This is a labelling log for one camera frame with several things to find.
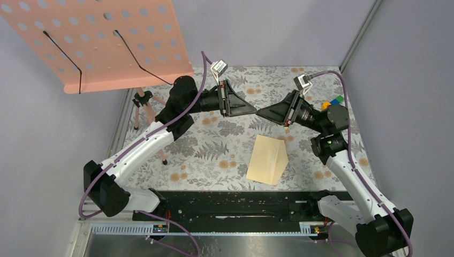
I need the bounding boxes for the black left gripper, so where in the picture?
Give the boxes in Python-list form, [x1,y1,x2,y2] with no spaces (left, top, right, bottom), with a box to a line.
[187,80,258,118]

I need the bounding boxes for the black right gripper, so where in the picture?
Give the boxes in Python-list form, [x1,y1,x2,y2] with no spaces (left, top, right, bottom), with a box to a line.
[257,89,327,134]

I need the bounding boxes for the cream envelope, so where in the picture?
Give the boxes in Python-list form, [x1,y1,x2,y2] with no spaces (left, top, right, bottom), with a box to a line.
[246,135,289,186]

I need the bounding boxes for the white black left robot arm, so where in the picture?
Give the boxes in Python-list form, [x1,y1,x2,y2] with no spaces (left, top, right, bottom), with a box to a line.
[84,75,256,220]

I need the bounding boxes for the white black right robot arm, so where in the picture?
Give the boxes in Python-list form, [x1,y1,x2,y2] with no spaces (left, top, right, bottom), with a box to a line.
[257,90,414,256]

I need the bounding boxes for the floral patterned table mat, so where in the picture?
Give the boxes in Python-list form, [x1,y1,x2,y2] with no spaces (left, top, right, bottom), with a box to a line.
[126,66,375,191]

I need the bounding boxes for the yellow blue green toy blocks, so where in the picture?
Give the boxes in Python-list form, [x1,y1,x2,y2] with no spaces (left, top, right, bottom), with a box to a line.
[321,95,345,110]

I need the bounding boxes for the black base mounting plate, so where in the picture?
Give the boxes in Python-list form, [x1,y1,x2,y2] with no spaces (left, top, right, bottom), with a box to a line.
[153,190,328,234]

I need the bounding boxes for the pink tripod music stand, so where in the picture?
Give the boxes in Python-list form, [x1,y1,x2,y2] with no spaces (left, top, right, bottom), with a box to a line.
[1,1,194,164]

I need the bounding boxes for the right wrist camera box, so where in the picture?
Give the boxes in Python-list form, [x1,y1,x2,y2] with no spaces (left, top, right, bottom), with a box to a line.
[293,74,313,98]

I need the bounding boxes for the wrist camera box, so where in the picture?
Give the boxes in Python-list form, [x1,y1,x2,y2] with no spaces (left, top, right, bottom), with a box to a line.
[293,74,313,98]
[210,59,228,84]

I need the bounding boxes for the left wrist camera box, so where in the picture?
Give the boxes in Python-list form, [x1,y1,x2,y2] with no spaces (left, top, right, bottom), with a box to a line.
[210,59,228,84]

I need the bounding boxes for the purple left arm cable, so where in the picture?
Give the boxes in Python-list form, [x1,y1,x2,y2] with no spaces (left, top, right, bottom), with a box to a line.
[78,50,214,257]

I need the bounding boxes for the aluminium frame rail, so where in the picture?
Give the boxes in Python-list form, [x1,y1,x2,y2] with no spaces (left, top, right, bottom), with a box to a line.
[70,191,331,256]

